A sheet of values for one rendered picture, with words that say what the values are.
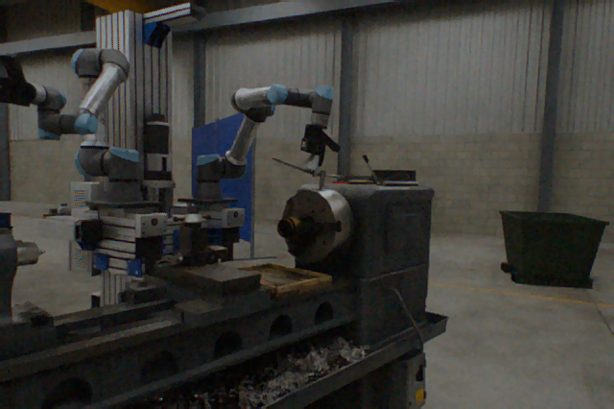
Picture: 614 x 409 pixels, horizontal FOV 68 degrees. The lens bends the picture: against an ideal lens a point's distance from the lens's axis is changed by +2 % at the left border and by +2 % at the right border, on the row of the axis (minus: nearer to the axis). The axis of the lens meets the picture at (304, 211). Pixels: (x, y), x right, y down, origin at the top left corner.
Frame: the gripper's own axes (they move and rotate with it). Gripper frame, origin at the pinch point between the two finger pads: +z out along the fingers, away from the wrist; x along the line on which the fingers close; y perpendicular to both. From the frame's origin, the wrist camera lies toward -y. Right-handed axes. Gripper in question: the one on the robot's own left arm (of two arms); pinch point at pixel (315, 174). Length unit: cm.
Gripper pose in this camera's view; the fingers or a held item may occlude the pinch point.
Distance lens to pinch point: 189.4
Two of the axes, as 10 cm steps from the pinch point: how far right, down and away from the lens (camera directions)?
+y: -9.2, -0.7, -4.0
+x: 3.7, 2.5, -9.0
